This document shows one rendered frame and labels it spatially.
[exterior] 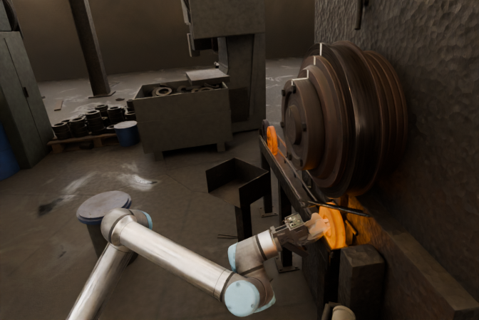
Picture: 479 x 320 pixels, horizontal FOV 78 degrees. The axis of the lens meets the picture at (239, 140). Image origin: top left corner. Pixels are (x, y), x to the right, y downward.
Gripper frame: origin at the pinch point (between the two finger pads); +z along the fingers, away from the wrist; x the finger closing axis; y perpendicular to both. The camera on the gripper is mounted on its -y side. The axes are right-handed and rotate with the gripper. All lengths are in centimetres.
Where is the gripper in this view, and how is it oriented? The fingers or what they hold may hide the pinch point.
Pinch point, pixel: (329, 224)
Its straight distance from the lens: 112.6
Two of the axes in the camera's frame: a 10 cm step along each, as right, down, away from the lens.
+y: -3.8, -8.4, -3.8
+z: 9.2, -4.0, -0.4
